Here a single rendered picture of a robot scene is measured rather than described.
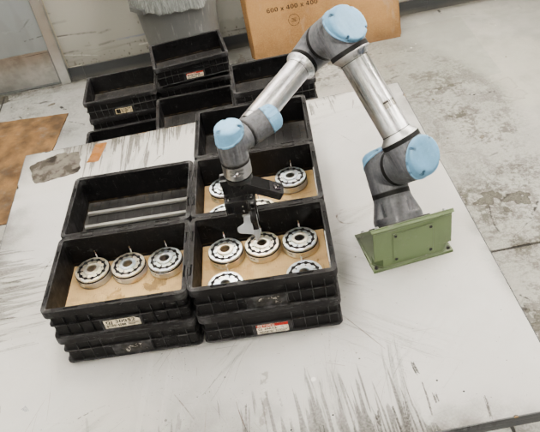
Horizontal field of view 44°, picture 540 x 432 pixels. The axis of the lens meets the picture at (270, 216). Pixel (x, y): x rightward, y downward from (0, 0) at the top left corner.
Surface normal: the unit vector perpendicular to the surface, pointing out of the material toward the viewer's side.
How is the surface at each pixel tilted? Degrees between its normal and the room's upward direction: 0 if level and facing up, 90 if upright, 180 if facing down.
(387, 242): 90
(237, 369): 0
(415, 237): 90
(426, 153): 58
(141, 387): 0
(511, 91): 0
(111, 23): 90
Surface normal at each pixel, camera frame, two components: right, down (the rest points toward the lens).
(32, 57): 0.12, 0.63
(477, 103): -0.15, -0.75
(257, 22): 0.10, 0.42
